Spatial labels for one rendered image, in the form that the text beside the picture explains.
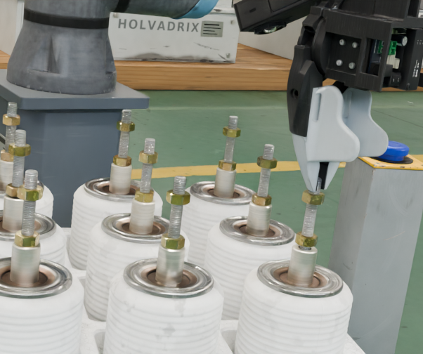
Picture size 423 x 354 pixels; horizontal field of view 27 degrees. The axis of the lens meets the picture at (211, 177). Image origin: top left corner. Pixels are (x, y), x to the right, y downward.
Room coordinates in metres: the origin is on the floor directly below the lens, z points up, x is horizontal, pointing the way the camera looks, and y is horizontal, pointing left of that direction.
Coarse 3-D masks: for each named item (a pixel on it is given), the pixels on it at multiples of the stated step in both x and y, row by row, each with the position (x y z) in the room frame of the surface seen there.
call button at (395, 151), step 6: (390, 144) 0.95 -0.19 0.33; (396, 144) 0.95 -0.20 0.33; (402, 144) 0.96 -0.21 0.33; (390, 150) 0.93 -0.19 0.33; (396, 150) 0.93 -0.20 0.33; (402, 150) 0.94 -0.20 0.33; (408, 150) 0.95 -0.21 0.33; (384, 156) 0.94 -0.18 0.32; (390, 156) 0.94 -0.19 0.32; (396, 156) 0.94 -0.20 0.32; (402, 156) 0.94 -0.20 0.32
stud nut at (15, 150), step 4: (12, 144) 0.76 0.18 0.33; (8, 148) 0.75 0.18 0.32; (12, 148) 0.75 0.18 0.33; (16, 148) 0.75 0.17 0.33; (20, 148) 0.75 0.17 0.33; (24, 148) 0.75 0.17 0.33; (28, 148) 0.76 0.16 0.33; (8, 152) 0.75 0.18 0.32; (12, 152) 0.75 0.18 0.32; (16, 152) 0.75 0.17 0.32; (20, 152) 0.75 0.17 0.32; (24, 152) 0.75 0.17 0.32; (28, 152) 0.76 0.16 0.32; (20, 156) 0.75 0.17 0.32; (24, 156) 0.75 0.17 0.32
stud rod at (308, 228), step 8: (320, 184) 0.72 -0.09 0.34; (312, 192) 0.71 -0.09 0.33; (312, 208) 0.71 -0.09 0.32; (304, 216) 0.72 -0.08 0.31; (312, 216) 0.71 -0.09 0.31; (304, 224) 0.71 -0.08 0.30; (312, 224) 0.71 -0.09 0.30; (304, 232) 0.71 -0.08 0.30; (312, 232) 0.71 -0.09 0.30; (304, 248) 0.71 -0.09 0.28
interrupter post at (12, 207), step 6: (6, 198) 0.75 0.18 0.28; (12, 198) 0.75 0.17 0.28; (18, 198) 0.75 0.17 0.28; (6, 204) 0.75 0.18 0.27; (12, 204) 0.75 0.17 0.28; (18, 204) 0.75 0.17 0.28; (6, 210) 0.75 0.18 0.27; (12, 210) 0.75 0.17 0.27; (18, 210) 0.75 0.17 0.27; (6, 216) 0.75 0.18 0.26; (12, 216) 0.75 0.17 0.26; (18, 216) 0.75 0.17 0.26; (6, 222) 0.75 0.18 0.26; (12, 222) 0.75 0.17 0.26; (18, 222) 0.75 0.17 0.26; (6, 228) 0.75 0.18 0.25; (12, 228) 0.75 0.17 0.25; (18, 228) 0.75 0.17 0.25
